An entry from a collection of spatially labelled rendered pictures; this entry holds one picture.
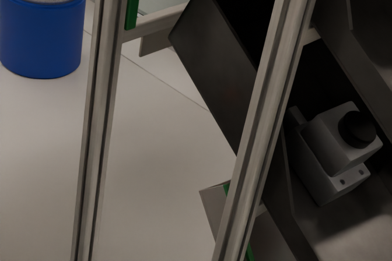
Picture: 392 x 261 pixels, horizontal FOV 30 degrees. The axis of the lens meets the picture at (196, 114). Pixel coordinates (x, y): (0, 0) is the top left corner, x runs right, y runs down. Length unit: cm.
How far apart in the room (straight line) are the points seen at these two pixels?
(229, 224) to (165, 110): 78
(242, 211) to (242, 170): 3
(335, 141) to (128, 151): 70
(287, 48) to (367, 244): 21
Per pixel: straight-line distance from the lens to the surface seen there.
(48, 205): 112
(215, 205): 65
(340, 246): 61
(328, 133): 58
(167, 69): 148
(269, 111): 51
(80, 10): 137
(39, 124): 128
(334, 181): 60
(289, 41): 49
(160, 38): 69
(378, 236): 64
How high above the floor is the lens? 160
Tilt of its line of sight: 33 degrees down
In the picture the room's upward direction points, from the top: 11 degrees clockwise
